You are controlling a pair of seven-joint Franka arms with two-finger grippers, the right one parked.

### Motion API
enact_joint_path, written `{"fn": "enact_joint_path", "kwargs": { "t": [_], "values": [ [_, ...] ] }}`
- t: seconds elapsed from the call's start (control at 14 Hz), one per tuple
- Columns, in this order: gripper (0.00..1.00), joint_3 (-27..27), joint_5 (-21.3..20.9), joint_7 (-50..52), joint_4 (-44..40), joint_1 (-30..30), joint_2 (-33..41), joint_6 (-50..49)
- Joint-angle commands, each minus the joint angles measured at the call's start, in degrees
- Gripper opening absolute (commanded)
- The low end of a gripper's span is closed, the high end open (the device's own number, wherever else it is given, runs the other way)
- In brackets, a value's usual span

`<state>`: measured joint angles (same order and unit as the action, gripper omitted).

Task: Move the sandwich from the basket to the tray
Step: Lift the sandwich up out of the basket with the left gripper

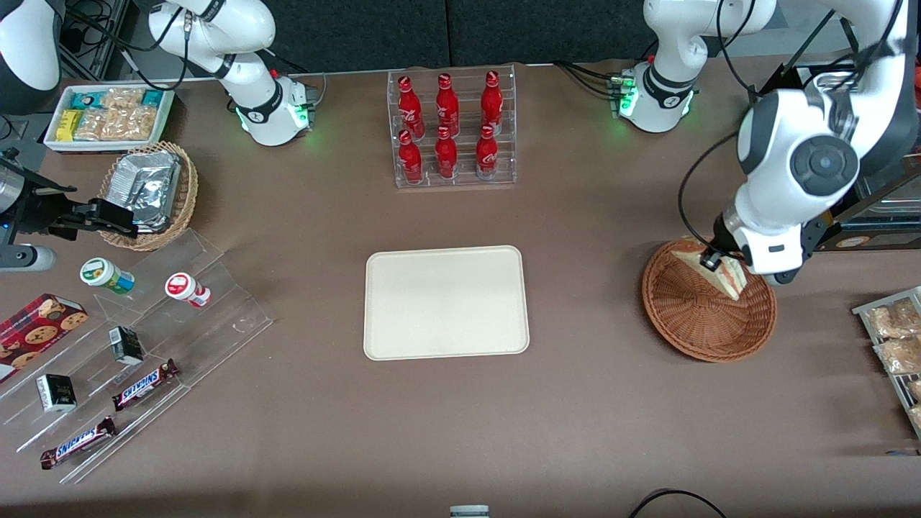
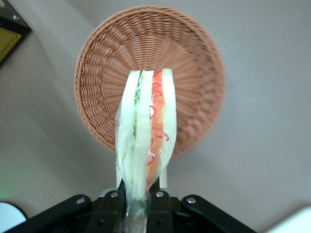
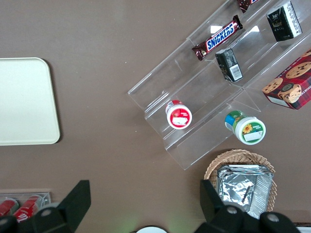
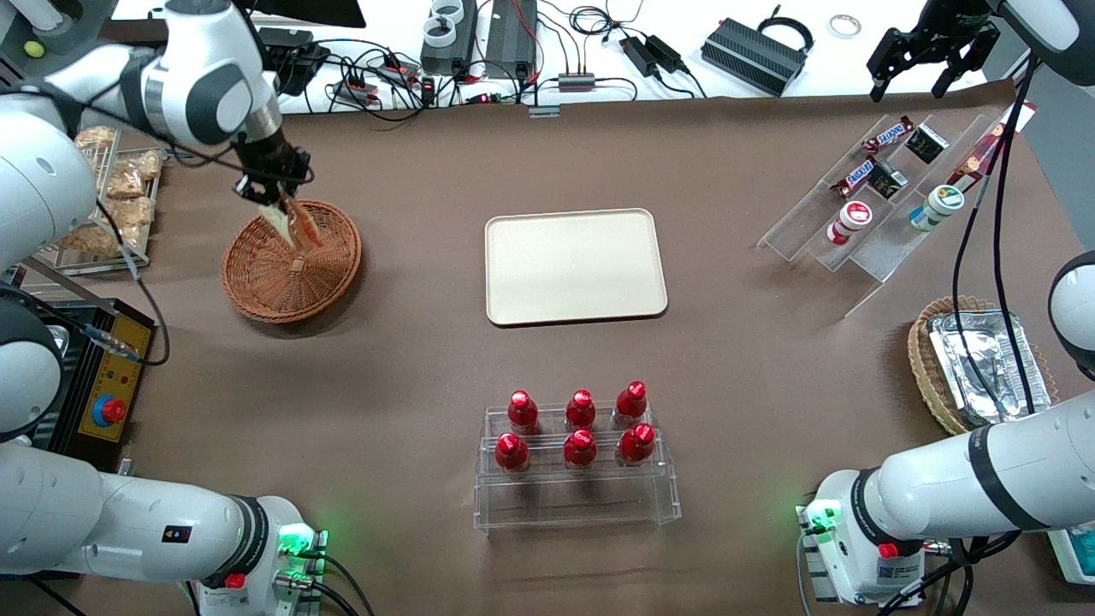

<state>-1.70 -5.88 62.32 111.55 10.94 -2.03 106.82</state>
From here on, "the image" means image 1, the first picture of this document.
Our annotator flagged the silver foil pack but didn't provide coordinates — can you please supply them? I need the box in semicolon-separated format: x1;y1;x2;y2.
128;205;177;234
112;150;182;217

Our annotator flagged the cream plastic tray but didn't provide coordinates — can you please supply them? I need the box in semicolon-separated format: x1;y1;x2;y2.
363;245;531;361

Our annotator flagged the red cookie box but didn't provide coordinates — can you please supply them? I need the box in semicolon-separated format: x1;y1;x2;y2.
0;294;89;383

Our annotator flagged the brown wicker basket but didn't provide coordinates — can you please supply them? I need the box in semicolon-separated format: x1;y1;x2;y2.
641;237;778;363

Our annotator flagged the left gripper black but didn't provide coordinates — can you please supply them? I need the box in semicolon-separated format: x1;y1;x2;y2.
699;214;843;287

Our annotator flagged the triangle sandwich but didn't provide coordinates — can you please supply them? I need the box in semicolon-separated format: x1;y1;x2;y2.
671;240;747;301

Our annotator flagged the black glass food warmer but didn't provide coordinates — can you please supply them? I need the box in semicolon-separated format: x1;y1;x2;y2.
777;61;921;253

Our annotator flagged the black looped cable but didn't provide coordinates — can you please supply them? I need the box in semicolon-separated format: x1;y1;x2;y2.
630;489;727;518

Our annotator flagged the small black carton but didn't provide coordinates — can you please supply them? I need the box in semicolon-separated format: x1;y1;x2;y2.
36;373;78;413
109;326;145;365

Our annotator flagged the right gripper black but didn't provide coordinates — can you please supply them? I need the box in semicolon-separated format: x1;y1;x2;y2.
11;169;139;240

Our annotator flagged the red cola bottle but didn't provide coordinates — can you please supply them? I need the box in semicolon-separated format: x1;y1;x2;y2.
398;76;425;137
435;127;459;179
436;73;461;137
475;124;499;179
398;129;425;184
481;71;504;134

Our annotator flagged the red lid yogurt cup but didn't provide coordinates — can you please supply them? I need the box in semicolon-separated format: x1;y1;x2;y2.
165;273;212;309

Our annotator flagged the clear acrylic bottle rack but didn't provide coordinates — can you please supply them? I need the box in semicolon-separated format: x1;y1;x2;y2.
387;64;517;189

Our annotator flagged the clear bag of nuts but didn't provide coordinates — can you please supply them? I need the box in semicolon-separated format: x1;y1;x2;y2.
74;108;119;141
99;87;145;110
115;106;158;141

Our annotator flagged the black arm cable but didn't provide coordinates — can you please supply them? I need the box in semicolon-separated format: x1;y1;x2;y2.
678;129;753;249

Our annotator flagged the grey wire rack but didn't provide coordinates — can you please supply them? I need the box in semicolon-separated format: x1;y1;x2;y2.
852;286;921;440

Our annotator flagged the white snack box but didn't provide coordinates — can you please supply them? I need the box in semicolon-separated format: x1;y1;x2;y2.
43;83;176;153

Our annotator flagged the snickers bar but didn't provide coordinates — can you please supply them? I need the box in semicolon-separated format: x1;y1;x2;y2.
112;358;179;412
40;416;117;470

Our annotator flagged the clear acrylic stepped display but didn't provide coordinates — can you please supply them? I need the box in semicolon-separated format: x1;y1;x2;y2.
0;229;274;485

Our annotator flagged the light wicker basket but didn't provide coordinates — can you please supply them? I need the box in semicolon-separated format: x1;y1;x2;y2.
99;141;199;252

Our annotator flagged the green lid yogurt cup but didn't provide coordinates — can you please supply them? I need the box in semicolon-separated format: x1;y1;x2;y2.
79;258;135;296

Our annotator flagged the black base cable bundle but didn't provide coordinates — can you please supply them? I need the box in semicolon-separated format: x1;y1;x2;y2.
554;61;627;101

